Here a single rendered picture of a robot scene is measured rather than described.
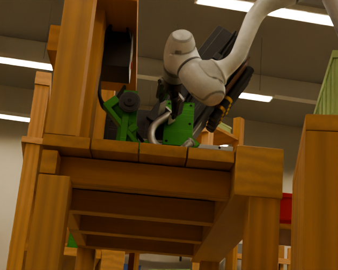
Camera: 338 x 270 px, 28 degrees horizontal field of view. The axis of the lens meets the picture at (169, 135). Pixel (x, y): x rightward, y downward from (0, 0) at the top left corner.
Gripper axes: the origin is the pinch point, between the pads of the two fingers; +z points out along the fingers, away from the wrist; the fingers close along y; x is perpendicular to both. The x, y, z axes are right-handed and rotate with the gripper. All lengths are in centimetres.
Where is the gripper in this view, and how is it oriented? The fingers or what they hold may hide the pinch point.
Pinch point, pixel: (167, 113)
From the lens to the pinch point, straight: 261.3
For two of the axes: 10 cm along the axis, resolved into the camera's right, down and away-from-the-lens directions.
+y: -6.6, -6.4, 4.0
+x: -7.4, 4.6, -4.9
